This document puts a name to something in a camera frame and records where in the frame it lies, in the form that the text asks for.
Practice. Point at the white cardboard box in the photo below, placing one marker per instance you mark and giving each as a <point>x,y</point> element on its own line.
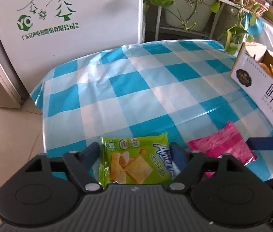
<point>255,82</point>

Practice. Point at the green snack packet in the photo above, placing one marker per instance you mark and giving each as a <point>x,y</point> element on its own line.
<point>131,159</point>

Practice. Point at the white metal plant stand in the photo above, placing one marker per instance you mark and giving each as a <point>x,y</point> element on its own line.
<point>215,21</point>

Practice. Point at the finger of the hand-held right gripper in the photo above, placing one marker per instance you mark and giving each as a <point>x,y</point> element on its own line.
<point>262,143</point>

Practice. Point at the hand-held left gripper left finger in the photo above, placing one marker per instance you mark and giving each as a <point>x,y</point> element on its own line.
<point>90,153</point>

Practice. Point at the white refrigerator with tree print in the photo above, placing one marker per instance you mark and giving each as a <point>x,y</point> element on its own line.
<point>90,4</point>

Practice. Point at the orange snack bag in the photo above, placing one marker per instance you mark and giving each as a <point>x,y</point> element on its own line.
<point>265,68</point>

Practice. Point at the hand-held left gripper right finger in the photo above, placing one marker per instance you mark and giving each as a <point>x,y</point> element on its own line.
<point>178,157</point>

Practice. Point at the pink snack packet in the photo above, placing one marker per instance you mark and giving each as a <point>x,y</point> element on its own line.
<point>223,142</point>

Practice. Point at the grey refrigerator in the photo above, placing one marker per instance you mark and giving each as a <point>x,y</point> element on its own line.
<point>1,77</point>

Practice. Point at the wicker basket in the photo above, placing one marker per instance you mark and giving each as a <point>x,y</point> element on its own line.
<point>255,6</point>

